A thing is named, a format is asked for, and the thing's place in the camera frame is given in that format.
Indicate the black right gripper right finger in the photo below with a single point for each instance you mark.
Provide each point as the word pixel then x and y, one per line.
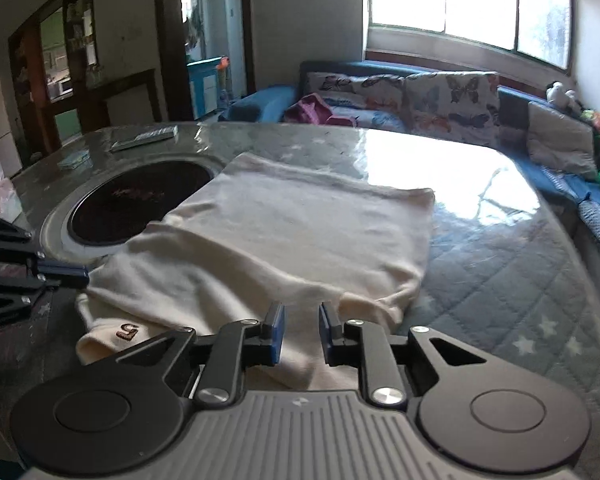
pixel 468 411

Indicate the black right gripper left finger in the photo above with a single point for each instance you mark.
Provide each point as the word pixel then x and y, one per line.
pixel 118 413

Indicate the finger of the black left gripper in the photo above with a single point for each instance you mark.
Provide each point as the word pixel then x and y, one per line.
pixel 24 265
pixel 19 295

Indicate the cream knit sweater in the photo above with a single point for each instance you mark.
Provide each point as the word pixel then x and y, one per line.
pixel 258 234

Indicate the round black induction cooktop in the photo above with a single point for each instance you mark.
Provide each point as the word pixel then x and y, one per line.
pixel 99 216

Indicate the small teal packet on table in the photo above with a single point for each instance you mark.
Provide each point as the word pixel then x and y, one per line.
pixel 74 160

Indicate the grey quilted star tablecloth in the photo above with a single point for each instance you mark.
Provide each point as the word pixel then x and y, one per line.
pixel 503 274

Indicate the dark wooden shelf divider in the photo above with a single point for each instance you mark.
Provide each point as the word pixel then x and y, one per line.
pixel 80 65

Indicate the grey remote on table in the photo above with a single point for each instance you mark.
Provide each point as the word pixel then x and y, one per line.
pixel 145 138

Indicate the blue cabinet in doorway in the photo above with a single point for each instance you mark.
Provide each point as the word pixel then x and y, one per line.
pixel 204 84

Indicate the plain grey cushion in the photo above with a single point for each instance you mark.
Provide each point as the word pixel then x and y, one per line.
pixel 559 142

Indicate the blue corner sofa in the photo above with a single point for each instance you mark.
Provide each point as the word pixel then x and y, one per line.
pixel 569 193

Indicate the large butterfly print pillow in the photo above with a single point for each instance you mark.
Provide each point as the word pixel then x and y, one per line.
pixel 455 106

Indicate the white black plush toy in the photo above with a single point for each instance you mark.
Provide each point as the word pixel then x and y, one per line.
pixel 561 97

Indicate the low butterfly print pillow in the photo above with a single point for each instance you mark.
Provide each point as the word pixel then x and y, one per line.
pixel 375 102

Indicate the purple crumpled garment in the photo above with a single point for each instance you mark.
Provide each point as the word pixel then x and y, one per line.
pixel 313 110

